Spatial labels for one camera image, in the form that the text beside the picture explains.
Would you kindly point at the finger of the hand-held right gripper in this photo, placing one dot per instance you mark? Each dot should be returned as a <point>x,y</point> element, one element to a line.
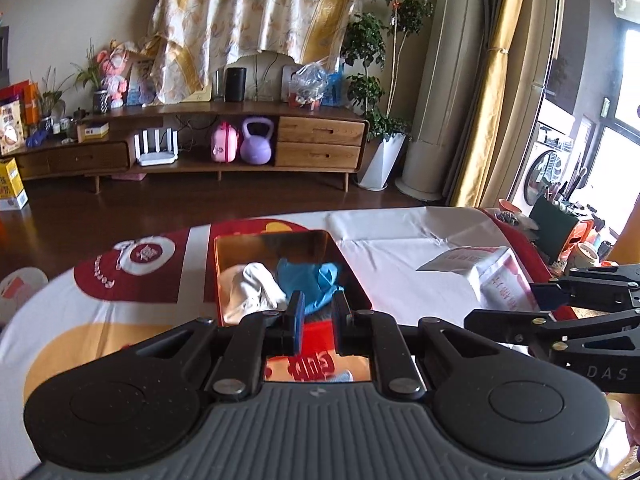
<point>547,296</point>
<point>500,321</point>

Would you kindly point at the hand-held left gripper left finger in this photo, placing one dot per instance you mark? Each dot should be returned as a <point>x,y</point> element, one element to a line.
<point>296,322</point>

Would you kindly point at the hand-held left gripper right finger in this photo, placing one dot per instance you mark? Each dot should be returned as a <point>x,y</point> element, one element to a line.
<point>340,322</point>

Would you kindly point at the blue glove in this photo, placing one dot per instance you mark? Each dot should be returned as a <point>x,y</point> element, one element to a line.
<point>305,280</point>

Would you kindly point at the white face mask packet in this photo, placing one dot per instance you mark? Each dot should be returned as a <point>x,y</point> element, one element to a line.
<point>480,275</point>

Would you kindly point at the white mesh cloth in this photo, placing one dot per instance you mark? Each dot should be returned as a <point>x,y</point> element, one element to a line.
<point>250,290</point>

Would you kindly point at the red tin box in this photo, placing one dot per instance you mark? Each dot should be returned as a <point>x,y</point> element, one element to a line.
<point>250,247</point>

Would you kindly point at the green mug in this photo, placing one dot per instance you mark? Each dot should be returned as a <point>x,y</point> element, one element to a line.
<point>582,256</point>

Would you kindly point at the dark green holder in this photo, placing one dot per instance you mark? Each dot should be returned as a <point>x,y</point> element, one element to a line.
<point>552,232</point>

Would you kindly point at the orange plastic container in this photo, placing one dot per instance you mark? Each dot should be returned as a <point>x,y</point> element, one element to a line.
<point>582,234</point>

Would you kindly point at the washing machine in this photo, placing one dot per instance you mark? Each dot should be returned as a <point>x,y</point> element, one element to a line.
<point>545,165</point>

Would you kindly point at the white planter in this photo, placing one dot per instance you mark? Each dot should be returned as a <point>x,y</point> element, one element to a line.
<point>382,162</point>

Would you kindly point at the light wooden drawer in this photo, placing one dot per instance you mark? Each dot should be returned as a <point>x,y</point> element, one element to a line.
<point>320,131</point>
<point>317,155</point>

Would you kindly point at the purple kettlebell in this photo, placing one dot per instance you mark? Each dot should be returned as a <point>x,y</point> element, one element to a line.
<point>256,150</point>

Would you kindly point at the pink toy suitcase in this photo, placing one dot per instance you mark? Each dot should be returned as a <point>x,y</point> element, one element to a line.
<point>224,145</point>

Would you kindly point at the printed tablecloth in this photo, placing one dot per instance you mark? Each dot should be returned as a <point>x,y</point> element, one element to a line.
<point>100,310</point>

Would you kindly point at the yellow curtain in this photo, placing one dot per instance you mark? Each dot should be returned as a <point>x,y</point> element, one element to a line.
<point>492,85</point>

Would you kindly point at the white router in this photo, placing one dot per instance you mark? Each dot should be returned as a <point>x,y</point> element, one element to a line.
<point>156,152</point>

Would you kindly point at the blue bottle pack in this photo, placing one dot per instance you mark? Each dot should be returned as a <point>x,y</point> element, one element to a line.
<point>335,90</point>

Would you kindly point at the wooden television cabinet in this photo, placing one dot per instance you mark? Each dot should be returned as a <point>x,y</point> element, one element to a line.
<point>200,110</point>

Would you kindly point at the covered floor air conditioner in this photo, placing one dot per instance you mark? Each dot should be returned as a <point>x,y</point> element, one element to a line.
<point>445,85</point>

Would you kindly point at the clear plastic bag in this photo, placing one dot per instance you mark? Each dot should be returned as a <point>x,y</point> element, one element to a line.
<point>307,85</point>

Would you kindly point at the black speaker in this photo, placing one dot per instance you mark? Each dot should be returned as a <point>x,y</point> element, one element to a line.
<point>236,85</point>

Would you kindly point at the shell-shaped beige board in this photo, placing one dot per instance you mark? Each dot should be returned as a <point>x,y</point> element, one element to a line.
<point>270,77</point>

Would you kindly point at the grey cylinder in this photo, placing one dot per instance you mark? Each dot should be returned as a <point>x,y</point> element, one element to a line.
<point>220,86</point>

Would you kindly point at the dark wooden drawer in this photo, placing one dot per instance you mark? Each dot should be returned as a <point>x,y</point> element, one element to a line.
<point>87,157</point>

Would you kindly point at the white round floor disc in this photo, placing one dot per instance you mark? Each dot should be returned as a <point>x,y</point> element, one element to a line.
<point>20,290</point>

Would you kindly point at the small yellow white box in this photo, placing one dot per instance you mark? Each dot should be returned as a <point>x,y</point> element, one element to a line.
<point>94,131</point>

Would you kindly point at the pink plush doll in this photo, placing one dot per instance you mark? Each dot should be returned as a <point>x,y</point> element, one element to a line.
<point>114,75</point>

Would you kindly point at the small potted plant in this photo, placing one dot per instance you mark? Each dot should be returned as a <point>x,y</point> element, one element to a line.
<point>97,85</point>

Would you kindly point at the floral cloth cover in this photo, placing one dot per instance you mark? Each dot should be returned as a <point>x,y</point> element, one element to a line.
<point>250,10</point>

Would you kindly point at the yellow carton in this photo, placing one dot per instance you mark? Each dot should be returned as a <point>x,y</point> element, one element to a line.
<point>11,185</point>

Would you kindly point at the thin-leaf potted plant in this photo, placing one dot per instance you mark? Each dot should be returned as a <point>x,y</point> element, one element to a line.
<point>50,102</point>

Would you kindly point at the printed snack box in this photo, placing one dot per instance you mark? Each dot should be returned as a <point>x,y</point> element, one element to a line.
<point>11,127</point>

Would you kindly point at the orange red box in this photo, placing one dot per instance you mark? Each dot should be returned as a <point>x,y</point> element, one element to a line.
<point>25,97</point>

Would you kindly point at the picture frame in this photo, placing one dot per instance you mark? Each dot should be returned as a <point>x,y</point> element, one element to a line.
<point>140,82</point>

